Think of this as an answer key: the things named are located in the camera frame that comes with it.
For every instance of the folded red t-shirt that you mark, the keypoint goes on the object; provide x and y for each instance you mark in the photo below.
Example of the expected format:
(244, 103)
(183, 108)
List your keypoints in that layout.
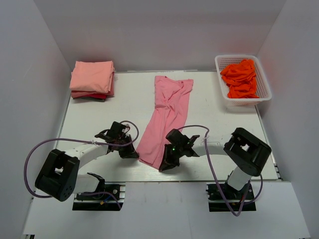
(96, 96)

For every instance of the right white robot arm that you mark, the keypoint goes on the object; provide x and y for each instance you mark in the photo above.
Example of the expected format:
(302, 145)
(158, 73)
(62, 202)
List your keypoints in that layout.
(248, 152)

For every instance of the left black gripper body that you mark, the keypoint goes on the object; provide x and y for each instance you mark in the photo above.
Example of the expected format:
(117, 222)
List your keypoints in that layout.
(122, 140)

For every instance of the orange crumpled t-shirt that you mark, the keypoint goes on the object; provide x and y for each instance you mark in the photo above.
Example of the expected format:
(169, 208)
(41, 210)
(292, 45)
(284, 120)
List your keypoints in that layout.
(241, 80)

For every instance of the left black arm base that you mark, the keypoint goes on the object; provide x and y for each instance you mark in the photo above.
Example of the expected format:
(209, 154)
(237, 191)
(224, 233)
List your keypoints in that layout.
(103, 202)

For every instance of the folded pink t-shirt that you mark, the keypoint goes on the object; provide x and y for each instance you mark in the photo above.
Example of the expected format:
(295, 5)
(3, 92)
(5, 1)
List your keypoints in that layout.
(80, 94)

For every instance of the folded salmon t-shirt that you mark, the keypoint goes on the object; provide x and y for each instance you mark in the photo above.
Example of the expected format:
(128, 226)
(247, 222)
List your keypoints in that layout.
(92, 76)

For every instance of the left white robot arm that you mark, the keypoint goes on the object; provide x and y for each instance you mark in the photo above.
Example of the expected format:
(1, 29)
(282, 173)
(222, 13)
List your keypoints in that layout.
(59, 176)

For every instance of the folded dark t-shirt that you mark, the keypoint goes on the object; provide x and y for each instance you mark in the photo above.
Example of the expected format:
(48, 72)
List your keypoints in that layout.
(94, 99)

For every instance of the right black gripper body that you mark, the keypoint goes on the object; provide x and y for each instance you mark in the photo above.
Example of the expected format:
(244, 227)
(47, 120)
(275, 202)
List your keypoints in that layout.
(179, 149)

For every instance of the white plastic basket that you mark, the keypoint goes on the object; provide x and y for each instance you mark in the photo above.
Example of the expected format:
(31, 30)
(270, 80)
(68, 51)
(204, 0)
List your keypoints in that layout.
(263, 88)

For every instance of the pink t-shirt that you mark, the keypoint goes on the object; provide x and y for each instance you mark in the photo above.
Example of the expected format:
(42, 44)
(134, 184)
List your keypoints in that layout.
(80, 94)
(171, 110)

